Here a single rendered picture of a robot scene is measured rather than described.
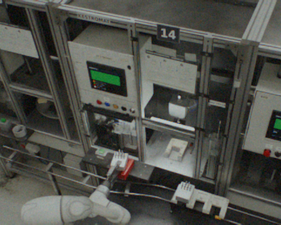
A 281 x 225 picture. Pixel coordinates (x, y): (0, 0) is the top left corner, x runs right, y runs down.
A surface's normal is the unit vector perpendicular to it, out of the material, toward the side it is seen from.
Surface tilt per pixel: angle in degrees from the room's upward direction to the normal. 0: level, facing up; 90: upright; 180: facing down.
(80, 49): 90
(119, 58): 90
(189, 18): 0
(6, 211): 0
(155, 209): 0
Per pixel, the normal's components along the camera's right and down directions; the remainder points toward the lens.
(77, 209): 0.22, -0.15
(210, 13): 0.00, -0.70
